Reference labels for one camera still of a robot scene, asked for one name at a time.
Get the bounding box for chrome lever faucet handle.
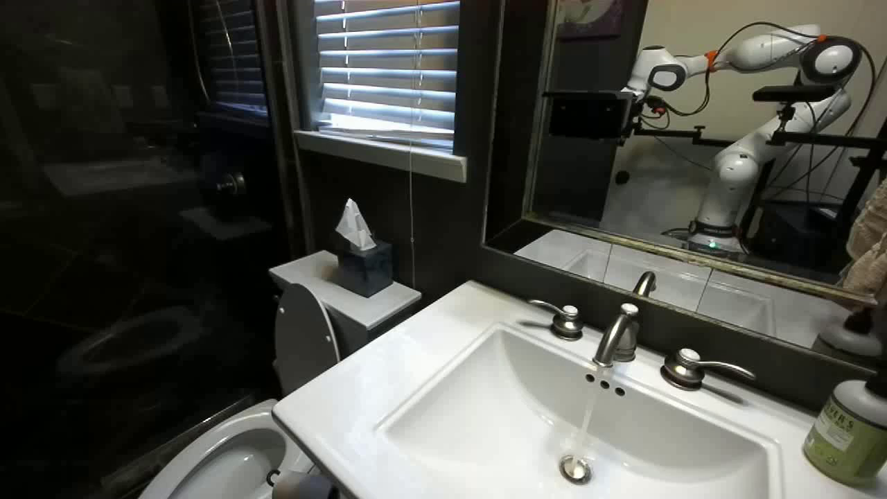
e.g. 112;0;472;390
657;345;759;390
528;297;587;340

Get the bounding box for dark blue tissue box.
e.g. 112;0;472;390
334;238;396;300

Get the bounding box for white tissue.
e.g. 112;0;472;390
334;198;379;256

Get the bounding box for white window sill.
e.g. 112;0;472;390
292;128;472;187

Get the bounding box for white toilet seat lid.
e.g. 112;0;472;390
273;281;343;396

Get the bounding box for white rectangular sink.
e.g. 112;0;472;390
273;278;887;499

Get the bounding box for white window blinds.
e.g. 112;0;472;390
310;0;463;155

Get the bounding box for chrome faucet spout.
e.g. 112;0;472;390
592;300;644;367

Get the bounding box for chrome sink drain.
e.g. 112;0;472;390
558;451;597;487

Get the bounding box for dark glass shower door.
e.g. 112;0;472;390
0;0;282;499

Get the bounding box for beige hanging towel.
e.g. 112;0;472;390
842;178;887;308

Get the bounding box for green soap pump bottle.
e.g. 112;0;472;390
798;302;887;490

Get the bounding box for dark framed wall mirror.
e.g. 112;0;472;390
481;0;887;310

